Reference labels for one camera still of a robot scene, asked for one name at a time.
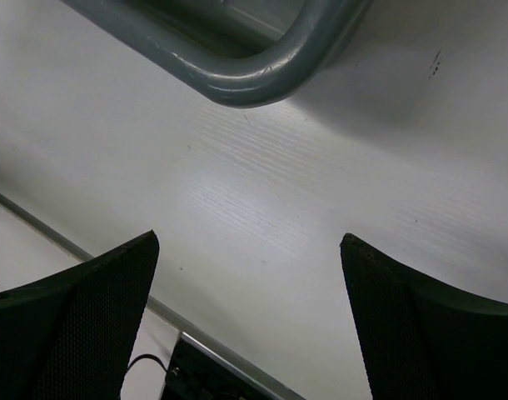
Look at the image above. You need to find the grey plastic bin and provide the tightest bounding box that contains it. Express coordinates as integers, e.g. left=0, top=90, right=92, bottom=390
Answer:
left=66, top=0, right=371, bottom=108

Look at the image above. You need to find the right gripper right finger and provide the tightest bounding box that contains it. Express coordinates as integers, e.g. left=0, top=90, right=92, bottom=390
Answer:
left=340, top=233, right=508, bottom=399

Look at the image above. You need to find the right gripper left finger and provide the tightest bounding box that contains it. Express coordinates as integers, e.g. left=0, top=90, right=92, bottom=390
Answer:
left=0, top=231, right=159, bottom=399

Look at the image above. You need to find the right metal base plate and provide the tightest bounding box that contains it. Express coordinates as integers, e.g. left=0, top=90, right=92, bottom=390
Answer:
left=127, top=332, right=292, bottom=400

